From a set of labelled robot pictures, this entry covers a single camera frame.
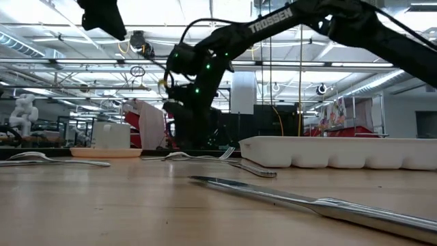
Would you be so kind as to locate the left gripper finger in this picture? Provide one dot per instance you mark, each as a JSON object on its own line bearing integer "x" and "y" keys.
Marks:
{"x": 104, "y": 22}

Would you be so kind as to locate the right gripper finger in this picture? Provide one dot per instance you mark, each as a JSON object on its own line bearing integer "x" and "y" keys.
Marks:
{"x": 208, "y": 131}
{"x": 184, "y": 131}

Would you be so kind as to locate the silver table knife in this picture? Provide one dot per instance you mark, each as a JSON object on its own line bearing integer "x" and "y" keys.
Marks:
{"x": 259, "y": 171}
{"x": 17, "y": 163}
{"x": 358, "y": 212}
{"x": 153, "y": 158}

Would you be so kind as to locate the white plastic cutlery tray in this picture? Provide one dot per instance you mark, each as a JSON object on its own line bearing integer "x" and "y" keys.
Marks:
{"x": 341, "y": 150}

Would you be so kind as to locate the silver spoon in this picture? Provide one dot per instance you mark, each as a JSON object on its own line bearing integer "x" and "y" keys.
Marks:
{"x": 29, "y": 155}

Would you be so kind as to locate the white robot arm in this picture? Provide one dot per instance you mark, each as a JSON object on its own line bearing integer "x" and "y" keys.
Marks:
{"x": 24, "y": 114}

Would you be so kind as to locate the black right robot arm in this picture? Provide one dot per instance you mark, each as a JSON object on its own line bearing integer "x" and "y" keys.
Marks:
{"x": 375, "y": 37}

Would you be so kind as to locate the white cover sheet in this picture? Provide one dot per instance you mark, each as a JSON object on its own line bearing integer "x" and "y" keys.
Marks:
{"x": 152, "y": 126}

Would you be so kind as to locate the overhead LED light bar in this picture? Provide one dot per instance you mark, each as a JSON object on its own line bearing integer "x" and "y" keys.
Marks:
{"x": 85, "y": 61}

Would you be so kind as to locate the white pillar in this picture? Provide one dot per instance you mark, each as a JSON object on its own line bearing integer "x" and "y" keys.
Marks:
{"x": 244, "y": 92}

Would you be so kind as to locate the red machine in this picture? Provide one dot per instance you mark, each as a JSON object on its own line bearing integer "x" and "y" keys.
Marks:
{"x": 131, "y": 119}

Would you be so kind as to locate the black partition cabinets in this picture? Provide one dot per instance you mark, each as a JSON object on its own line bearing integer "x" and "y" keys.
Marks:
{"x": 266, "y": 123}

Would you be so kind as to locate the colourful poster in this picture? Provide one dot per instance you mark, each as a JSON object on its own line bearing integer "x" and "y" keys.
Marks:
{"x": 336, "y": 114}

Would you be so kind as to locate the red storage bins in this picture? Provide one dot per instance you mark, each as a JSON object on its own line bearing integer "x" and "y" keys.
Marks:
{"x": 348, "y": 131}

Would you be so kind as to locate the metal shelf rack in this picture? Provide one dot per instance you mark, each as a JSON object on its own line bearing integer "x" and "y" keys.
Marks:
{"x": 372, "y": 135}

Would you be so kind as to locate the silver ventilation duct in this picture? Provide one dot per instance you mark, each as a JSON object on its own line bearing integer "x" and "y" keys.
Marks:
{"x": 17, "y": 43}
{"x": 375, "y": 83}

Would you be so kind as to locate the dark wall panel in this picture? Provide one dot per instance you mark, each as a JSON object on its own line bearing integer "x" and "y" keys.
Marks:
{"x": 426, "y": 124}

